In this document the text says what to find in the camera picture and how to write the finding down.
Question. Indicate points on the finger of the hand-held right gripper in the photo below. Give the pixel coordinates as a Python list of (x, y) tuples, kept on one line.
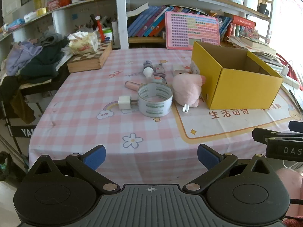
[(260, 134), (297, 126)]

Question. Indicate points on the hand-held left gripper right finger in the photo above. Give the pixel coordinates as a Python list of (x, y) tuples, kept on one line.
[(209, 157)]

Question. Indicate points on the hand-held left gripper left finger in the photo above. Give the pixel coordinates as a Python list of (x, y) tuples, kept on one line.
[(94, 157)]

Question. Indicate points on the yellow cardboard box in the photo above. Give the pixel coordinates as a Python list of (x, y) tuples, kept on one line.
[(236, 87)]

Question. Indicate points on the white charger plug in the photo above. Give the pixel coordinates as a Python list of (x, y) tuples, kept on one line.
[(124, 102)]

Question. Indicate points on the pink plush toy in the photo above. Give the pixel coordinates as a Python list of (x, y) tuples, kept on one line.
[(187, 88)]

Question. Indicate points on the clear tape roll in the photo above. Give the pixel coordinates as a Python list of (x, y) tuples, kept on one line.
[(155, 106)]

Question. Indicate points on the pink lip balm tube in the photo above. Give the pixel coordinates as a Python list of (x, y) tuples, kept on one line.
[(132, 85)]

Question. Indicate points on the small white box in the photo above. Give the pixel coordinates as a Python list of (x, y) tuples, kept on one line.
[(178, 69)]

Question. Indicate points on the small grey orange round gadget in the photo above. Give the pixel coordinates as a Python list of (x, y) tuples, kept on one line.
[(159, 79)]

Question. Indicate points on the white bottle purple label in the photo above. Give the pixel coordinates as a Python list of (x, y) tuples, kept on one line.
[(148, 72)]

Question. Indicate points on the grey staple box red label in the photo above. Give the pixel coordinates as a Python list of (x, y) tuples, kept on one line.
[(160, 69)]

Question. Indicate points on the pink checked tablecloth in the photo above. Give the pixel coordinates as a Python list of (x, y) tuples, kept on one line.
[(82, 127)]

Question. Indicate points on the white power strip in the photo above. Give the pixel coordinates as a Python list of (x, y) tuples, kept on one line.
[(292, 80)]

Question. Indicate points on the red cloth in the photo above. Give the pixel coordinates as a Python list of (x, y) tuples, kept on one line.
[(290, 65)]

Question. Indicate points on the stack of papers and books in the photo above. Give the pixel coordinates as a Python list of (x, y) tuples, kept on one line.
[(258, 46)]

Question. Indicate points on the wooden chessboard box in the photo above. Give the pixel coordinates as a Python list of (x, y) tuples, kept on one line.
[(90, 59)]

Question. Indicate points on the pile of clothes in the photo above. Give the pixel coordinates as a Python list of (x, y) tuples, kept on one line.
[(45, 62)]

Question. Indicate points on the red thick dictionary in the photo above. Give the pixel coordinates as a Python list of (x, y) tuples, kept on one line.
[(243, 21)]

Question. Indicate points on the floral tissue pack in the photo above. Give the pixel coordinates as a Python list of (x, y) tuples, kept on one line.
[(81, 43)]

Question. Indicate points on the small black box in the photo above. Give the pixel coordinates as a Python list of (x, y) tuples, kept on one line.
[(262, 9)]

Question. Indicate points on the green lidded white jar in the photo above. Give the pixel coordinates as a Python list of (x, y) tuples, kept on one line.
[(107, 35)]

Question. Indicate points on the lilac garment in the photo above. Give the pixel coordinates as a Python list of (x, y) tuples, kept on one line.
[(21, 56)]

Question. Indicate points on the pink keyboard learning tablet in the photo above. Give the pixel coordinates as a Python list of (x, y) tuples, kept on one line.
[(191, 30)]

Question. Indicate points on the grey garment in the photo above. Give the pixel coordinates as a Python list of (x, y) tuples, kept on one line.
[(51, 37)]

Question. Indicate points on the red and white stick toy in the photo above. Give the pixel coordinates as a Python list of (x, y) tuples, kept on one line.
[(100, 29)]

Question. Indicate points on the white pen holder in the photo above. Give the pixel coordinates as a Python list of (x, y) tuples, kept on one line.
[(251, 1)]

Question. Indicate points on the row of blue books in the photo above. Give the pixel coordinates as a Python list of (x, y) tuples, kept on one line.
[(144, 23)]

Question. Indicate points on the pink wall poster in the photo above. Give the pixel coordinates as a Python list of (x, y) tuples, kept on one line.
[(290, 7)]

